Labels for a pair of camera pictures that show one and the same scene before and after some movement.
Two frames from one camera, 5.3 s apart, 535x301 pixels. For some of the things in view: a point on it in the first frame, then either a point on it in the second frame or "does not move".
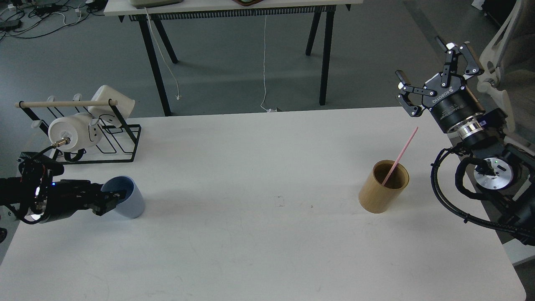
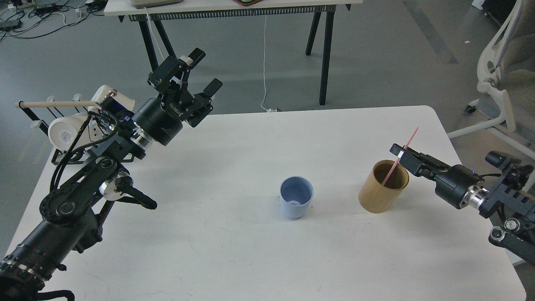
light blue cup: [133, 206] -> [296, 192]
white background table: [323, 11] does not move
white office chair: [507, 65] does not move
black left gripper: [66, 196] -> [161, 118]
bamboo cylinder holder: [376, 198] does not move
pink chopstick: [400, 157] does not move
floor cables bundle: [26, 19] does not move
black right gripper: [454, 106] -> [453, 183]
